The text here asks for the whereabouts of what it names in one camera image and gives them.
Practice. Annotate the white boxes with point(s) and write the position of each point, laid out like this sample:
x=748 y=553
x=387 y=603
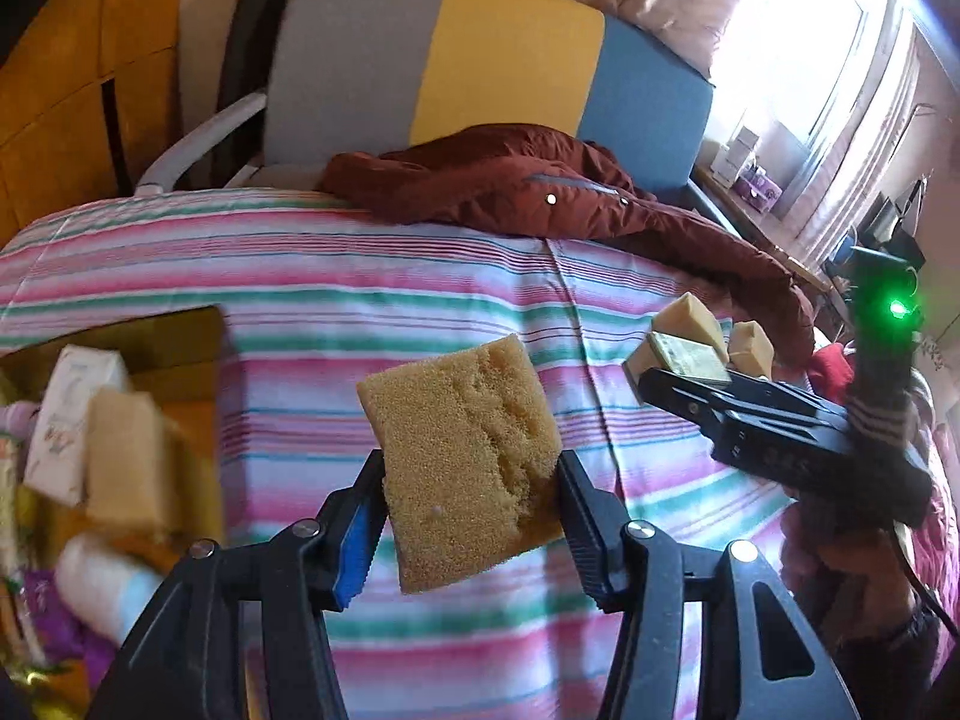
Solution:
x=735 y=157

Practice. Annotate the black rolled mat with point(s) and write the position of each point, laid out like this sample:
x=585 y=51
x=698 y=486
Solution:
x=255 y=30

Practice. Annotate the pink sheer curtain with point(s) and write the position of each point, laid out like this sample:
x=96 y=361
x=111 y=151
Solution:
x=855 y=127

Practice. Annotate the grey yellow blue chair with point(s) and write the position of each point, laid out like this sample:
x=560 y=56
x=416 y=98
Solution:
x=360 y=67

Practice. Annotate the wooden side desk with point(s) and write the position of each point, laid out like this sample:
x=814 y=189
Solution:
x=772 y=240

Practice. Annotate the red cloth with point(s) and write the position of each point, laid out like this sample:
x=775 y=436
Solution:
x=831 y=375

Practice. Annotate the white tissue packet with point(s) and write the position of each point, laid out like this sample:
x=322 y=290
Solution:
x=71 y=405

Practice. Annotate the purple box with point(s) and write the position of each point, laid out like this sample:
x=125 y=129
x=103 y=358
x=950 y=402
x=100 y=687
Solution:
x=759 y=191

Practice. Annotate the brown pitted sponge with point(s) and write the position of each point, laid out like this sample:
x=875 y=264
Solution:
x=457 y=450

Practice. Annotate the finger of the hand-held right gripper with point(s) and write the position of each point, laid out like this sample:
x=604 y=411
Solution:
x=679 y=397
x=787 y=394

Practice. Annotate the person's right hand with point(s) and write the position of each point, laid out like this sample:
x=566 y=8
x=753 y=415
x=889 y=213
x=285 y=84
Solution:
x=840 y=570

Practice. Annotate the pale yellow sponge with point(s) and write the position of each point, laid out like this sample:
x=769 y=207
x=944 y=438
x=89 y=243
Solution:
x=127 y=457

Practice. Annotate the striped blanket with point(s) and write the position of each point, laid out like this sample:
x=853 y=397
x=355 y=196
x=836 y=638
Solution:
x=375 y=277

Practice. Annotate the tan sponge block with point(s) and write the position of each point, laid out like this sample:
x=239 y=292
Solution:
x=690 y=315
x=752 y=349

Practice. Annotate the wooden wardrobe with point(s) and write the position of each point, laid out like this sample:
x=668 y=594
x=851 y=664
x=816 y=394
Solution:
x=60 y=105

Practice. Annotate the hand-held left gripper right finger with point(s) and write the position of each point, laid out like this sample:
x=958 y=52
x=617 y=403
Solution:
x=592 y=540

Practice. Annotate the dark red jacket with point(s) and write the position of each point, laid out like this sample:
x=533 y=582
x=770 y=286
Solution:
x=525 y=180

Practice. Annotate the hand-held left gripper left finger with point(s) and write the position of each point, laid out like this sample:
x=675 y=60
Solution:
x=356 y=547

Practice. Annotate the purple packet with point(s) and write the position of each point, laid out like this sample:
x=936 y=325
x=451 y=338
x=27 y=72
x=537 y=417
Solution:
x=45 y=592

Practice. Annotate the gold metal tin box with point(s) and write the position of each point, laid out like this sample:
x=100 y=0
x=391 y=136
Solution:
x=172 y=337

